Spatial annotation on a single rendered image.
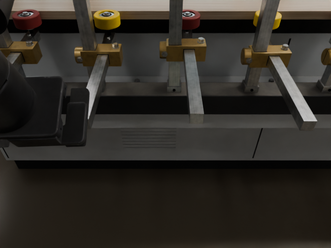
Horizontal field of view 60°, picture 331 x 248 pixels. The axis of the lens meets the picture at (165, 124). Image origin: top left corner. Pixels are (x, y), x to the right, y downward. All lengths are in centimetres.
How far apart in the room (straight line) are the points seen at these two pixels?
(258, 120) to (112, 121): 53
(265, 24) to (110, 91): 50
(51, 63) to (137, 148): 57
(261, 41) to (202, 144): 70
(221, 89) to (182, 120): 19
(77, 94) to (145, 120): 73
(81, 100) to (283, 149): 133
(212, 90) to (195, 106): 33
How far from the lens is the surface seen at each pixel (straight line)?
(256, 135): 144
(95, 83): 75
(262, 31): 88
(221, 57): 114
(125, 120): 105
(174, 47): 85
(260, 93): 98
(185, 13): 95
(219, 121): 106
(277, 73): 85
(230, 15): 101
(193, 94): 67
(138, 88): 96
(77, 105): 32
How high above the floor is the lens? 125
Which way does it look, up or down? 42 degrees down
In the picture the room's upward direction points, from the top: straight up
